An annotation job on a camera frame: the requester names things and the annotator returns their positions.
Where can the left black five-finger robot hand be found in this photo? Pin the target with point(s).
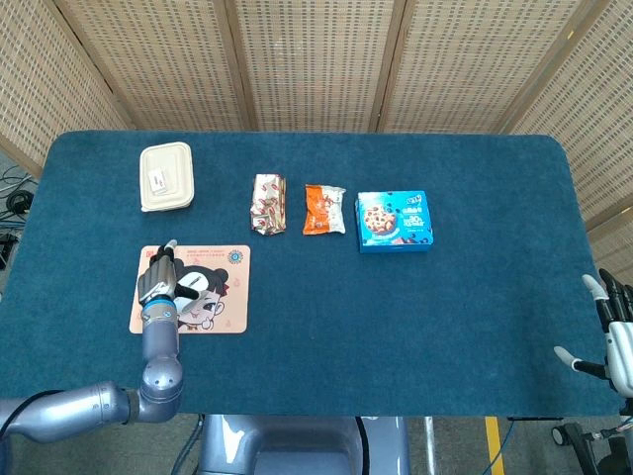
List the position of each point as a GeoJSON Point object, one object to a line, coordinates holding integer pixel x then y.
{"type": "Point", "coordinates": [157, 279]}

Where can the silver blue robot torso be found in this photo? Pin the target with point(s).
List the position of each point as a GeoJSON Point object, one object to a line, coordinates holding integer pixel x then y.
{"type": "Point", "coordinates": [297, 445]}

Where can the silver red foil snack pack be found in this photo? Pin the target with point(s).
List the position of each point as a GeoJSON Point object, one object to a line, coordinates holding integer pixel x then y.
{"type": "Point", "coordinates": [268, 203]}

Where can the black box on floor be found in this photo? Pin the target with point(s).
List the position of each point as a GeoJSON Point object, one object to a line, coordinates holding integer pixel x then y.
{"type": "Point", "coordinates": [7, 250]}

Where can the cartoon girl mouse pad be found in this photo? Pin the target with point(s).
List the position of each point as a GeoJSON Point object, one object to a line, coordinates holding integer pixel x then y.
{"type": "Point", "coordinates": [232, 297]}

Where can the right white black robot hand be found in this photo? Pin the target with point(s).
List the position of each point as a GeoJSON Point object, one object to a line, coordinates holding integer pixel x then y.
{"type": "Point", "coordinates": [620, 351]}

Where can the blue cookie box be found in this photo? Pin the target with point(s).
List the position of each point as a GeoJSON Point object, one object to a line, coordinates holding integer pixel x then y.
{"type": "Point", "coordinates": [395, 222]}

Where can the blue table cloth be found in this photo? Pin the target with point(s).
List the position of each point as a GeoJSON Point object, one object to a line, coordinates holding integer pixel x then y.
{"type": "Point", "coordinates": [395, 321]}

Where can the woven folding screen panel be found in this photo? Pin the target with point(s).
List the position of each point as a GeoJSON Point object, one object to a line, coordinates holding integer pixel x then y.
{"type": "Point", "coordinates": [163, 64]}
{"type": "Point", "coordinates": [316, 64]}
{"type": "Point", "coordinates": [470, 64]}
{"type": "Point", "coordinates": [593, 123]}
{"type": "Point", "coordinates": [615, 247]}
{"type": "Point", "coordinates": [49, 89]}

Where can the beige lidded food container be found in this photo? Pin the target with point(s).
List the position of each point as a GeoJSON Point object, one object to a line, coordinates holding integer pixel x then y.
{"type": "Point", "coordinates": [174, 158]}

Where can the orange white snack packet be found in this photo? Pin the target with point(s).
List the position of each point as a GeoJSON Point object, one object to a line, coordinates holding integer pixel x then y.
{"type": "Point", "coordinates": [324, 210]}

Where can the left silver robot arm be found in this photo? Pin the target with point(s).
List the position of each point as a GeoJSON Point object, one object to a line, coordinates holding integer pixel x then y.
{"type": "Point", "coordinates": [160, 341]}

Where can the black wheeled stand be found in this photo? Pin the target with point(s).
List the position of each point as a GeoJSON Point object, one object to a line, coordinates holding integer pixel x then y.
{"type": "Point", "coordinates": [588, 440]}

